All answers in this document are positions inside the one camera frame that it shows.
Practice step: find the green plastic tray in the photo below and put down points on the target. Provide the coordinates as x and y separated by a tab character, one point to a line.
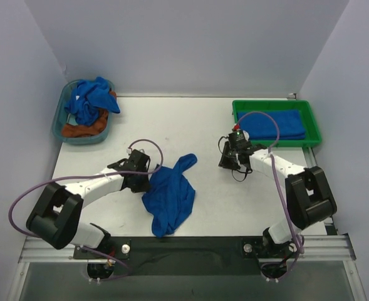
313	137

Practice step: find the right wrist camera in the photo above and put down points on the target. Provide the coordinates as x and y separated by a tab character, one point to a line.
238	141

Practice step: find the pile of blue towels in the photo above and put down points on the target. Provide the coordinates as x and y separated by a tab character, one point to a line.
88	98

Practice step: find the blue towel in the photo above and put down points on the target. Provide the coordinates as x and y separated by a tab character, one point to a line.
260	126
171	197

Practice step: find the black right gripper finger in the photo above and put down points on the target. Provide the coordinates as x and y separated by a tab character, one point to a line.
243	161
226	160

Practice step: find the teal plastic basket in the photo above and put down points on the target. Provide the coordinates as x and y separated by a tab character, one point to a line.
62	118

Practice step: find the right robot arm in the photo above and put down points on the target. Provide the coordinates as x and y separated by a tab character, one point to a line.
304	192

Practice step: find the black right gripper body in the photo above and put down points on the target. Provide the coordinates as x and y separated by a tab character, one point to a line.
226	155

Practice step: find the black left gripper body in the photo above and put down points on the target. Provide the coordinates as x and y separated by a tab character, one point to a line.
139	184

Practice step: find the orange brown towel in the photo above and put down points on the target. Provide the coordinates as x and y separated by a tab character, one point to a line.
85	131

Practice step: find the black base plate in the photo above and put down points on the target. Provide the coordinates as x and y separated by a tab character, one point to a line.
195	255

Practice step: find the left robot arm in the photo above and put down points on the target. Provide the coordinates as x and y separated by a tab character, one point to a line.
56	217

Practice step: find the aluminium frame rail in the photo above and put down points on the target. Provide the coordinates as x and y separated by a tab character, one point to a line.
316	248

